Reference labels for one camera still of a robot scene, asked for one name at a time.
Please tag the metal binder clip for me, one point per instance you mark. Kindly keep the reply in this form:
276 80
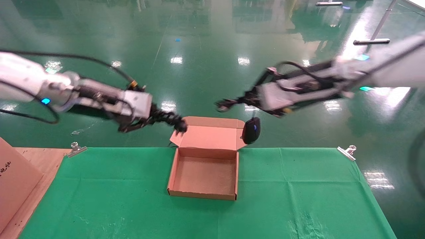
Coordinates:
75 150
347 152

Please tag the white table leg with foot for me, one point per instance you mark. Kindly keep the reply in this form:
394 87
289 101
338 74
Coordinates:
371 41

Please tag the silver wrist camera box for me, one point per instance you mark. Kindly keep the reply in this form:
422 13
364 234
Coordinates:
275 96
137 103

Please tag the small open cardboard box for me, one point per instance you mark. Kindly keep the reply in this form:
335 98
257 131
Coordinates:
206 176

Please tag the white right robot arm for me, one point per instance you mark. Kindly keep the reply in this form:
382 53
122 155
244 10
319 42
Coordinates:
398 66

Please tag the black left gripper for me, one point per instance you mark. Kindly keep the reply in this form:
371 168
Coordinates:
106 106

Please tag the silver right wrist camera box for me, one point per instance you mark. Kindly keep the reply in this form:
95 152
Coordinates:
275 96

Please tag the white table foot bar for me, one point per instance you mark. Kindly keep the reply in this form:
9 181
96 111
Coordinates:
328 4

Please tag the green table cloth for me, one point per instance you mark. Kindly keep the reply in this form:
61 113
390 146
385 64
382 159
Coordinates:
199 219

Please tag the large printed cardboard box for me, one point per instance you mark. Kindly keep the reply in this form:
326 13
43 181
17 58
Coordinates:
16 179

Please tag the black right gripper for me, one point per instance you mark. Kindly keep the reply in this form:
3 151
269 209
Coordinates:
315 74

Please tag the clear plastic floor scrap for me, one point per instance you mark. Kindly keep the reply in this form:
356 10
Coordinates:
77 132

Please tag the white table edge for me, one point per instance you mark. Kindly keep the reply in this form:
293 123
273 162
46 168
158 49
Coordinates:
415 4

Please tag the black computer mouse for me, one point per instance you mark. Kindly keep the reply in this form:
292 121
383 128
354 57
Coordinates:
251 131

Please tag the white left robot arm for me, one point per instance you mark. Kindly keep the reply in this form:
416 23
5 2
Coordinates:
20 79

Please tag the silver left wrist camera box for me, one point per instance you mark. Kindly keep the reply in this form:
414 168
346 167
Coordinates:
137 103

